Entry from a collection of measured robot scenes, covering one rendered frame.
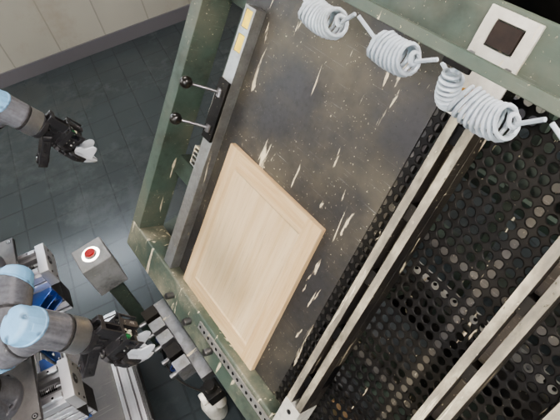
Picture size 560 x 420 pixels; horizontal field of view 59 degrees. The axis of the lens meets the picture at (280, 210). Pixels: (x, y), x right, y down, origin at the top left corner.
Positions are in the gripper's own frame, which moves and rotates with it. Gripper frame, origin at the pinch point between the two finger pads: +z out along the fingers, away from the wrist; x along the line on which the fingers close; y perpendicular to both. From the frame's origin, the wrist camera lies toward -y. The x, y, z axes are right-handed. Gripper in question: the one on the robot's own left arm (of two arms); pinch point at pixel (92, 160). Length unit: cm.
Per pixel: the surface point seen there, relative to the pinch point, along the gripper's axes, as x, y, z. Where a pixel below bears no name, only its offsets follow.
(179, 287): -28, -15, 43
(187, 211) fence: -13.9, 6.7, 31.0
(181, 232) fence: -15.7, -1.1, 35.1
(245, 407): -74, -13, 51
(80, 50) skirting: 296, -69, 110
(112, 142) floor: 173, -73, 116
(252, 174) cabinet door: -30, 36, 22
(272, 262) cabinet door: -51, 25, 32
